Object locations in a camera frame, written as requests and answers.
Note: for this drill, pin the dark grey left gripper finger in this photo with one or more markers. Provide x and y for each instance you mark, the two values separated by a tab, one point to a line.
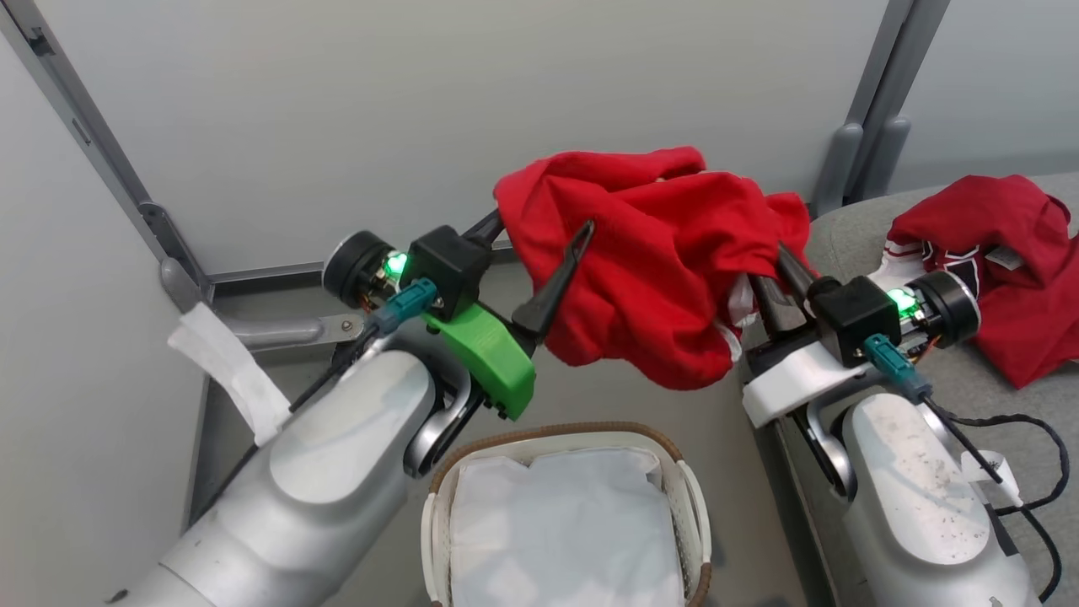
548	299
485	229

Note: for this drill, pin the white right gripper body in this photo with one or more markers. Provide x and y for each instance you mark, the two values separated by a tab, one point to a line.
792	384

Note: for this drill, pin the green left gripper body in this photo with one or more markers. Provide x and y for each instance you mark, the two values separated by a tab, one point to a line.
493	358

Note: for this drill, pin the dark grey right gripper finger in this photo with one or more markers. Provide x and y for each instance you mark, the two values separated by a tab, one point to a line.
797	270
775	308

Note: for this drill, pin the red garment with white stripes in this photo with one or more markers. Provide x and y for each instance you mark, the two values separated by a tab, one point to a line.
657	253

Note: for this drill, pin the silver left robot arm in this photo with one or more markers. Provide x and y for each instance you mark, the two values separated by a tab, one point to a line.
337	455

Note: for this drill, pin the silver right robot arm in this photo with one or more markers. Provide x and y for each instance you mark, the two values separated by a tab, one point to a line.
927	506

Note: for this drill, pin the white laundry basket brown trim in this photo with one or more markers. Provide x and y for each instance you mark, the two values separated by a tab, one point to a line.
684	506

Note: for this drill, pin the white crumpled cloth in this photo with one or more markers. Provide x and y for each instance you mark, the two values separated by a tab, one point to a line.
565	531

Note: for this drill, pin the red jersey with navy trim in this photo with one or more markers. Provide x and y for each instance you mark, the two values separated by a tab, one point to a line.
1011	219

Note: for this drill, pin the white paper tag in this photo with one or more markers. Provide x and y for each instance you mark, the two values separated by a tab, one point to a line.
228	362

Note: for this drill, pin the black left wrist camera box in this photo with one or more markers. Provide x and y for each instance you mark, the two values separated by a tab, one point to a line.
451	265

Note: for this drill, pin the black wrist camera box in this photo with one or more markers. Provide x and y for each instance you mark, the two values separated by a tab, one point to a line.
451	265
851	316

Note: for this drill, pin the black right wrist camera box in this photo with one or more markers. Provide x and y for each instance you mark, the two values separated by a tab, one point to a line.
851	316

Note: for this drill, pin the grey frame foot bar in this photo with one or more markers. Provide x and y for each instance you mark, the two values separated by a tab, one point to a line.
287	330

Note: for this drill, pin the grey metal frame post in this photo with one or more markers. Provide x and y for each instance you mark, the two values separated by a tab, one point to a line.
76	110
881	67

